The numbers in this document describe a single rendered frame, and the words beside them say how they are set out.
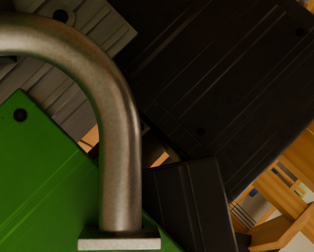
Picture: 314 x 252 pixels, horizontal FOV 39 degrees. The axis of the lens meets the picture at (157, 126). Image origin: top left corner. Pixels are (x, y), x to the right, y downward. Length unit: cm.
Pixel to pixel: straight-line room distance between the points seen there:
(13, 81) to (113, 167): 12
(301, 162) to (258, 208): 842
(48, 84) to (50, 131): 4
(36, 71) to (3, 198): 10
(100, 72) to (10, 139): 9
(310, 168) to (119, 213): 86
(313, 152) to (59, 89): 86
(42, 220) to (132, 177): 8
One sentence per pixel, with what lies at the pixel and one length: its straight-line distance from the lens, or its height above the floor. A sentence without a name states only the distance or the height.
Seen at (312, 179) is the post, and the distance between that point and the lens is 112.
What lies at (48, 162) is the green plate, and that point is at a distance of 33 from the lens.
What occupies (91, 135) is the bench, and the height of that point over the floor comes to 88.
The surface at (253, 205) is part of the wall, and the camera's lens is 952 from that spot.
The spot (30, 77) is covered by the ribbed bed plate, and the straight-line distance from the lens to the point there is 36.
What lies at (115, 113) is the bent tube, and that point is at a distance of 29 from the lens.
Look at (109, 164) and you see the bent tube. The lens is 30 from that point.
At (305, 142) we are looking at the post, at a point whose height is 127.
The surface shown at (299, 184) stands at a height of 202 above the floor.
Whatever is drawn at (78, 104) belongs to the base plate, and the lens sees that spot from 89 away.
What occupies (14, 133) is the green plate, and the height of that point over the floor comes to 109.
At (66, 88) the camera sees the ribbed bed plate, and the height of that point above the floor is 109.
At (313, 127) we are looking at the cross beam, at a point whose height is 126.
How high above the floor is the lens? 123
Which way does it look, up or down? 13 degrees down
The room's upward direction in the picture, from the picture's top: 134 degrees clockwise
